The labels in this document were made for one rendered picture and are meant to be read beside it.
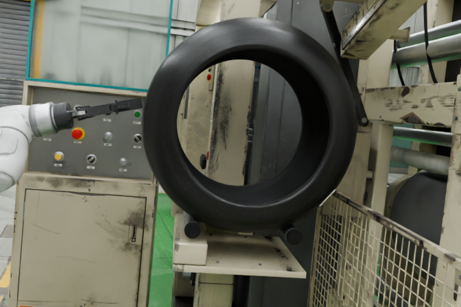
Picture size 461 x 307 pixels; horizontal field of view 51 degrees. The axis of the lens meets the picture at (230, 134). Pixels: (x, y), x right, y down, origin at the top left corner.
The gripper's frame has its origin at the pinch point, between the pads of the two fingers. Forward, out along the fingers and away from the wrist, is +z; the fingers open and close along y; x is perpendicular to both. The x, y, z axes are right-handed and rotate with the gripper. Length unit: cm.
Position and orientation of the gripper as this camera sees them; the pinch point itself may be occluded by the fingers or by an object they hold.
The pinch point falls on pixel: (129, 105)
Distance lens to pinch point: 138.1
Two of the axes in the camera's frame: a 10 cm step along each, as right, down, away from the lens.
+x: 1.7, 9.8, 0.8
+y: -1.1, -0.6, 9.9
